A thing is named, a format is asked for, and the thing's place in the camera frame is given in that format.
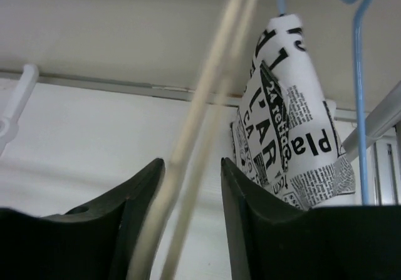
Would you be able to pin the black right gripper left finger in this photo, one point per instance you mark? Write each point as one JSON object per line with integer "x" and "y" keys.
{"x": 94, "y": 240}

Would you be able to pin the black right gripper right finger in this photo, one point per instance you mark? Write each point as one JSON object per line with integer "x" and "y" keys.
{"x": 270, "y": 239}

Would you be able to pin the wooden clothes hanger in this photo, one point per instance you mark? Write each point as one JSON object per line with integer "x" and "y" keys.
{"x": 220, "y": 65}

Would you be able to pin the black white newspaper print garment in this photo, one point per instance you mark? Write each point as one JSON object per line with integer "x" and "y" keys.
{"x": 285, "y": 139}

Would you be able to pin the light blue wire hanger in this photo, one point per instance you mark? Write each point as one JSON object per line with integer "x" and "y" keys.
{"x": 358, "y": 79}

